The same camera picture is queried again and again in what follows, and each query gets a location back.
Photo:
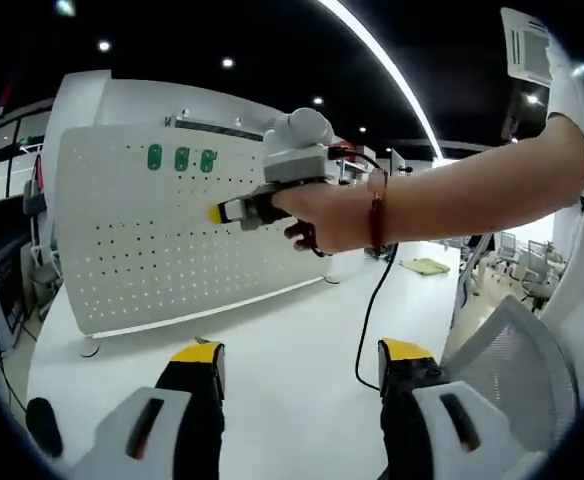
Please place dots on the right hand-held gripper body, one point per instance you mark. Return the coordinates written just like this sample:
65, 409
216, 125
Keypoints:
297, 150

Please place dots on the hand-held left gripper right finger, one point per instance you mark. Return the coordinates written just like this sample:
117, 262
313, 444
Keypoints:
412, 415

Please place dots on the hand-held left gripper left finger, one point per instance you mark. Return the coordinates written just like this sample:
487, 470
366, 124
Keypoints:
192, 410

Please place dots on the white perforated mounting plate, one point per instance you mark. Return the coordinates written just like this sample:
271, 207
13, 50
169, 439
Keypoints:
147, 250

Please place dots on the person's right hand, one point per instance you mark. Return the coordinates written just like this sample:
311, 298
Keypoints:
337, 215

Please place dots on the grey metal shelf rack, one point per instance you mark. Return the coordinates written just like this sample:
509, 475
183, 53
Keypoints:
212, 127

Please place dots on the white mesh office chair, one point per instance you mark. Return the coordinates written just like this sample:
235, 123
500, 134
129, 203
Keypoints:
522, 360

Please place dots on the long ceiling light strip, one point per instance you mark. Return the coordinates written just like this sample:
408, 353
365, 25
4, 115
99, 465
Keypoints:
388, 57

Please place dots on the black computer mouse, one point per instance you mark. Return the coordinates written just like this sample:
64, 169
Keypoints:
44, 427

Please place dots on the yellow green cloth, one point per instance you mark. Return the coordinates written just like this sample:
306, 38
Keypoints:
424, 266

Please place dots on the grey mesh office chair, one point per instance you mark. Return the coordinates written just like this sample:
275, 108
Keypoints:
508, 245
542, 270

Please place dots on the person's white shirt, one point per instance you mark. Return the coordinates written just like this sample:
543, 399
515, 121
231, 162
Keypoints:
572, 300

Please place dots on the dark workbench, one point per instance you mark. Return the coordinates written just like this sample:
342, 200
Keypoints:
2, 270

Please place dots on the white ceiling air conditioner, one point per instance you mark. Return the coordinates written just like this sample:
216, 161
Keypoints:
527, 45

